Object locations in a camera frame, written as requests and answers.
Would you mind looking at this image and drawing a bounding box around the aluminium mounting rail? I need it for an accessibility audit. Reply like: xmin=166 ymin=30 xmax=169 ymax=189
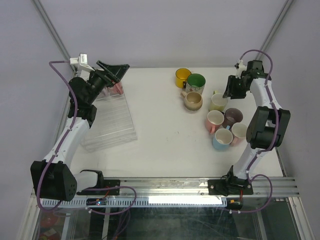
xmin=31 ymin=176 xmax=301 ymax=200

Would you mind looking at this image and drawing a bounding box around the mauve purple mug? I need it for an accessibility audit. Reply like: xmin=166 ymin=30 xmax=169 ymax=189
xmin=222 ymin=108 xmax=243 ymax=128

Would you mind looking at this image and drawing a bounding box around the beige stoneware mug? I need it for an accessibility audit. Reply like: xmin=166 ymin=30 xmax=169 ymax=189
xmin=180 ymin=91 xmax=203 ymax=112

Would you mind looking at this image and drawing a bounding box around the pink patterned mug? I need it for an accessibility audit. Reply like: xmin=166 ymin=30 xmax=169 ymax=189
xmin=107 ymin=82 xmax=124 ymax=95

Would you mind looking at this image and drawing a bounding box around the black connector box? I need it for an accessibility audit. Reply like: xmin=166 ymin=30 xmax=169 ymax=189
xmin=225 ymin=199 xmax=243 ymax=211

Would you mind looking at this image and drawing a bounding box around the pale yellow mug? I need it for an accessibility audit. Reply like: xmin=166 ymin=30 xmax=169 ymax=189
xmin=208 ymin=91 xmax=228 ymax=112

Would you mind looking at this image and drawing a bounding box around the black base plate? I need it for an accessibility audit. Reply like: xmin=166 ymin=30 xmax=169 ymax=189
xmin=76 ymin=179 xmax=121 ymax=197
xmin=207 ymin=179 xmax=254 ymax=197

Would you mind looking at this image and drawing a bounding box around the clear acrylic dish rack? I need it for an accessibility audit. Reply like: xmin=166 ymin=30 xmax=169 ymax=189
xmin=71 ymin=91 xmax=137 ymax=152

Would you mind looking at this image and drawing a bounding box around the small electronics board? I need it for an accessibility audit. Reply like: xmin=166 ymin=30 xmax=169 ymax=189
xmin=86 ymin=198 xmax=109 ymax=206

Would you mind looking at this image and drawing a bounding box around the pink mug white inside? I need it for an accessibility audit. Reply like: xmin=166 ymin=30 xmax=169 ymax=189
xmin=205 ymin=110 xmax=224 ymax=135

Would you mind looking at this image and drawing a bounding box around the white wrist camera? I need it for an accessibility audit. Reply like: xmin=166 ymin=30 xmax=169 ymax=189
xmin=234 ymin=59 xmax=247 ymax=79
xmin=69 ymin=53 xmax=94 ymax=73

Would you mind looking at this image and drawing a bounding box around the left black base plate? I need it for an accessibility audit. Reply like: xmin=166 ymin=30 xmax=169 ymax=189
xmin=76 ymin=179 xmax=121 ymax=197

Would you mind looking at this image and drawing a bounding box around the green-inside patterned mug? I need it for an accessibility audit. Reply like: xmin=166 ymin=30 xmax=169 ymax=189
xmin=185 ymin=73 xmax=206 ymax=94

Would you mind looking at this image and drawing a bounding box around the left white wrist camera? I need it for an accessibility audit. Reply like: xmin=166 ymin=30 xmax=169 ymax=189
xmin=69 ymin=53 xmax=94 ymax=73

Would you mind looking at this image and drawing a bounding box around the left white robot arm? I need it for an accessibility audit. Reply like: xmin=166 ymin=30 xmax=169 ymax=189
xmin=30 ymin=59 xmax=130 ymax=202

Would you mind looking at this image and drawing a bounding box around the lavender mug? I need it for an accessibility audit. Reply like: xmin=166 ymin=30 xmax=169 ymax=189
xmin=101 ymin=87 xmax=109 ymax=98

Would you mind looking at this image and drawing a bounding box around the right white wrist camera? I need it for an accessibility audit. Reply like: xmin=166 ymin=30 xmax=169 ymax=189
xmin=234 ymin=59 xmax=247 ymax=79

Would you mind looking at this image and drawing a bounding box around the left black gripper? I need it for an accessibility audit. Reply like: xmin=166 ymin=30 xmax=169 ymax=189
xmin=86 ymin=60 xmax=130 ymax=105

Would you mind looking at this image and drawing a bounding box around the light blue mug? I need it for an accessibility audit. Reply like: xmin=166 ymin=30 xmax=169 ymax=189
xmin=212 ymin=126 xmax=234 ymax=151

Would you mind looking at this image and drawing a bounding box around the light pink mug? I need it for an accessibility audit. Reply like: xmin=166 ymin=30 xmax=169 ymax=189
xmin=230 ymin=122 xmax=248 ymax=147

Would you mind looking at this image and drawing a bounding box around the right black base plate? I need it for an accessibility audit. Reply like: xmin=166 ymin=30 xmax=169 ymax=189
xmin=207 ymin=179 xmax=254 ymax=197

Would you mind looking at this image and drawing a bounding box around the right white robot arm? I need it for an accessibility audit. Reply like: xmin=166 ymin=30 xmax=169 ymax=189
xmin=222 ymin=59 xmax=291 ymax=194

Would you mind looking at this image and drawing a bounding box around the white slotted cable duct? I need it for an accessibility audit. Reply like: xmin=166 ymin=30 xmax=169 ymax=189
xmin=59 ymin=195 xmax=227 ymax=208

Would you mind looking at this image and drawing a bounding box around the yellow glass cup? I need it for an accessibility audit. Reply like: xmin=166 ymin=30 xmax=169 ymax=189
xmin=175 ymin=68 xmax=192 ymax=89

